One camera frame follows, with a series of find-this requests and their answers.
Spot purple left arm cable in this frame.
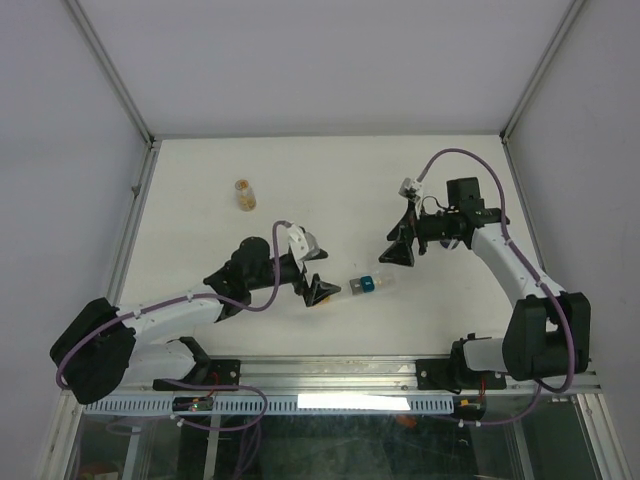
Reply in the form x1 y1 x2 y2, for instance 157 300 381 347
54 219 294 391

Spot clear pill bottle yellow pills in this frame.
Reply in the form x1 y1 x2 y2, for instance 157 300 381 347
235 182 257 211

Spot aluminium mounting rail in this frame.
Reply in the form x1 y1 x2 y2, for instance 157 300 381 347
62 355 601 396

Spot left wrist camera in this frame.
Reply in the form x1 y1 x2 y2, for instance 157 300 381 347
286 223 320 262

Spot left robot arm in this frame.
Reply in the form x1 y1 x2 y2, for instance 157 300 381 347
50 232 341 405

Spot orange bottle cap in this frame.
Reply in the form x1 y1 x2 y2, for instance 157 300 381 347
235 179 249 190

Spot slotted white cable duct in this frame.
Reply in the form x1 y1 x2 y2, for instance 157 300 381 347
84 393 454 417

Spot white cap dark pill bottle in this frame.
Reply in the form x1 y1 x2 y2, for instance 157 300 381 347
440 240 459 250

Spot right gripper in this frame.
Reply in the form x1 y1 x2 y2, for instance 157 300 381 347
378 198 458 267

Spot weekly pill organizer strip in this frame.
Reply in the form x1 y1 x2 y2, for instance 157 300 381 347
323 270 397 303

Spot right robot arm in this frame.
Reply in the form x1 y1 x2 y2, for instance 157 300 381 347
379 177 591 392

